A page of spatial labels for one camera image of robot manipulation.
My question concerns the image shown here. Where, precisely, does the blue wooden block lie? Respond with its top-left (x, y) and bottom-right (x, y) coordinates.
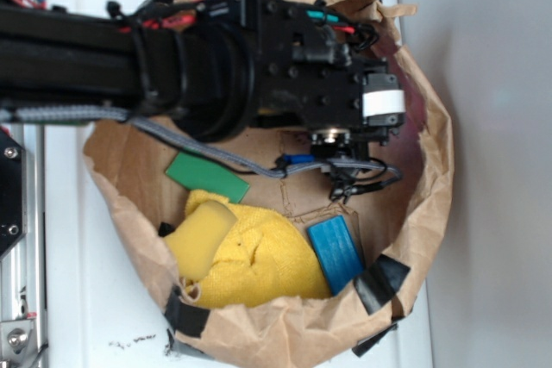
top-left (307, 215), bottom-right (364, 296)

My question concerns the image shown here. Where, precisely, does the brown paper bag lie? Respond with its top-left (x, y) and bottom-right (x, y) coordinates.
top-left (83, 0), bottom-right (454, 367)

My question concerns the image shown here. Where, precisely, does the yellow cloth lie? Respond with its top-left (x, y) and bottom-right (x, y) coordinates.
top-left (183, 190), bottom-right (332, 309)

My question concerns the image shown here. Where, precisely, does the yellow sponge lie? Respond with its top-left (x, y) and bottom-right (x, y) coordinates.
top-left (164, 201), bottom-right (237, 281)

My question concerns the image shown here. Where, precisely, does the aluminium frame rail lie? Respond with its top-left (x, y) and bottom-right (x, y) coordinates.
top-left (1, 124), bottom-right (49, 367)

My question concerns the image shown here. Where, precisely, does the green wooden block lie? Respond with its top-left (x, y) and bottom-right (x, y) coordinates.
top-left (165, 153), bottom-right (250, 203)

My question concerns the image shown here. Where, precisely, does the black tape strip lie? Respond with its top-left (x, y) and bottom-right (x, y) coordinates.
top-left (353, 254), bottom-right (411, 315)
top-left (351, 323), bottom-right (398, 358)
top-left (164, 285), bottom-right (210, 338)

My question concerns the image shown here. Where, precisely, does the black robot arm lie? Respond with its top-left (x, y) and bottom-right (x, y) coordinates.
top-left (1, 0), bottom-right (406, 146)

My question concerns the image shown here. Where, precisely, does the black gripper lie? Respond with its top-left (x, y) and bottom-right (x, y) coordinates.
top-left (241, 0), bottom-right (406, 157)

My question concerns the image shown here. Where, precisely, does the grey braided cable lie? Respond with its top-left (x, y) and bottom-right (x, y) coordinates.
top-left (0, 105), bottom-right (405, 190)

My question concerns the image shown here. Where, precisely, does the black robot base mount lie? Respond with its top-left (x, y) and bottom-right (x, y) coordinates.
top-left (0, 127), bottom-right (24, 259)

